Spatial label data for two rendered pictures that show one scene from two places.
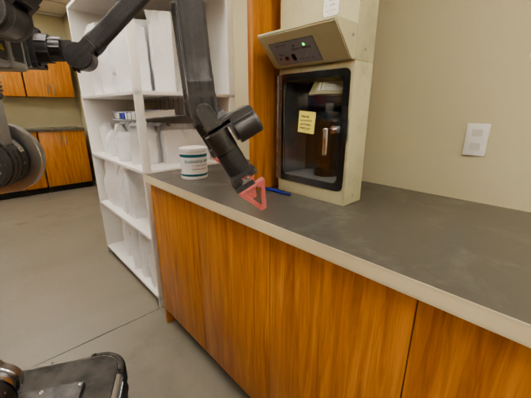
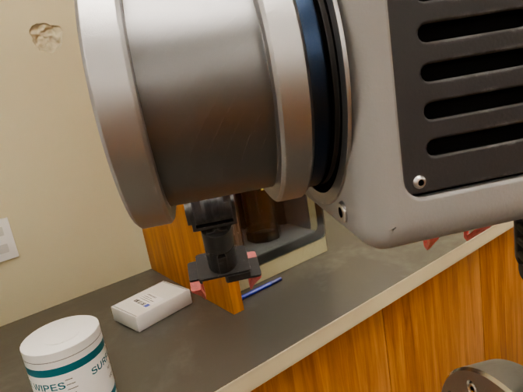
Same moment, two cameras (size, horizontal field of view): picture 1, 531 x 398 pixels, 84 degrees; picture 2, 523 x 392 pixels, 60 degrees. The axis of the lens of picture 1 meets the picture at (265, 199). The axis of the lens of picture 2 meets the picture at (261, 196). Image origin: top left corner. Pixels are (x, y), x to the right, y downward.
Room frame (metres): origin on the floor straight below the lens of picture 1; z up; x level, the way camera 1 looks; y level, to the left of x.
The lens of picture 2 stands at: (0.95, 1.02, 1.45)
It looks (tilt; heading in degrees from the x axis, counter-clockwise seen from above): 13 degrees down; 279
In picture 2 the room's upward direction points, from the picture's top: 10 degrees counter-clockwise
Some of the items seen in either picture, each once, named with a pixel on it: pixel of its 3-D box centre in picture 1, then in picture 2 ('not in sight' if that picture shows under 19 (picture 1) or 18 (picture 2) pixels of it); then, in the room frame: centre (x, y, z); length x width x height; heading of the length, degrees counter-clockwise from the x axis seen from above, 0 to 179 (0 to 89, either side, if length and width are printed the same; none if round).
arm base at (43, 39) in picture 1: (48, 48); not in sight; (1.04, 0.69, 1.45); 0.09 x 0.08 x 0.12; 16
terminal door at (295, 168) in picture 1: (309, 131); (275, 183); (1.09, -0.16, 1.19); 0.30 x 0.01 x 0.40; 43
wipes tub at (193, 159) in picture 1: (193, 162); (71, 369); (1.45, 0.35, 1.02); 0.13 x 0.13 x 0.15
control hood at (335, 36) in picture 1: (303, 46); not in sight; (1.06, -0.12, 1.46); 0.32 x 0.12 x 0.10; 43
